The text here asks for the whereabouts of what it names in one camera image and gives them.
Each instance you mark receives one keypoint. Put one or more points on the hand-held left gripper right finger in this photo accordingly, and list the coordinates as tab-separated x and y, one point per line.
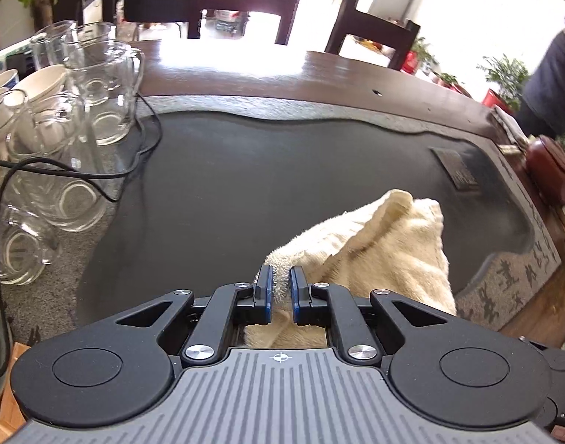
294	296

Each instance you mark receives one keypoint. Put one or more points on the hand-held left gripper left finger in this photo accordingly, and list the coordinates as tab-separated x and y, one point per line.
267	293

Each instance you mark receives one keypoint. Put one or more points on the cream terry towel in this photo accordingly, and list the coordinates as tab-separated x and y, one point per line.
393	249

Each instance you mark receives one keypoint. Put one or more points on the dark stone tea tray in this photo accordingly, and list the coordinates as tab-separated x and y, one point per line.
264	171

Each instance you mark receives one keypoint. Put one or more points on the large clear glass cup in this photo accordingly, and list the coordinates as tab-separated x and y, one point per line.
60	180

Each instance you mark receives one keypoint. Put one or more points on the metal tea tongs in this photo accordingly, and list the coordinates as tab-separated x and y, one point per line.
509	149

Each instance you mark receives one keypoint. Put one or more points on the small potted plant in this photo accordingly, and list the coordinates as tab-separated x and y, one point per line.
451	81

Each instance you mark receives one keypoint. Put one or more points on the small plant in red pot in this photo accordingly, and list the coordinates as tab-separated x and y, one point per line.
419	55

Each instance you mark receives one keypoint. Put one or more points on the grey folded cloth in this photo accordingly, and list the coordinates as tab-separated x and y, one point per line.
509	125

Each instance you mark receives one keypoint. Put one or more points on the light wooden box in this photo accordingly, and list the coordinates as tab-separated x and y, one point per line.
9	393

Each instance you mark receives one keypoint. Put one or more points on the brown clay pot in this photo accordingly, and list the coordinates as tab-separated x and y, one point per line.
553	166

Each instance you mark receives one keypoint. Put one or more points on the tall fern in red pot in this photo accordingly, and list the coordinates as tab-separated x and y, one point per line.
504	76

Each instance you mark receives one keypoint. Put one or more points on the person's dark jacket torso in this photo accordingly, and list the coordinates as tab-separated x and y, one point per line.
553	74

